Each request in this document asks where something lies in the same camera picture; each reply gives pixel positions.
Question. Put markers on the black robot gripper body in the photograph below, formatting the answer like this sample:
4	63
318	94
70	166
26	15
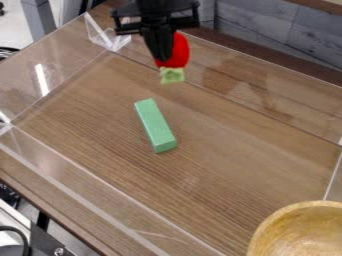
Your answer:
178	14

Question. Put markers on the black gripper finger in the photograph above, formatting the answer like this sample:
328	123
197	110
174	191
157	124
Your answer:
150	34
166	43

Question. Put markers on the red plush strawberry fruit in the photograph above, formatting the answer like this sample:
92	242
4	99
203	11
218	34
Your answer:
173	68

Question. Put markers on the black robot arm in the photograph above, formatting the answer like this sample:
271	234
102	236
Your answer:
155	19

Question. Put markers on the green rectangular block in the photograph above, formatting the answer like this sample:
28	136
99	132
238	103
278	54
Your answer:
157	128

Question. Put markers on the wooden bowl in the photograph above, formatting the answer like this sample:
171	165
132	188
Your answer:
303	229

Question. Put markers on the grey table leg post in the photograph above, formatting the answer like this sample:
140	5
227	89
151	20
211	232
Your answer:
39	17

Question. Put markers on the clear acrylic tray enclosure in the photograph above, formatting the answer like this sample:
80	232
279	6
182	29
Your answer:
259	144

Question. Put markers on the black metal bracket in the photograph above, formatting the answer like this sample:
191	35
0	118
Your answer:
44	245

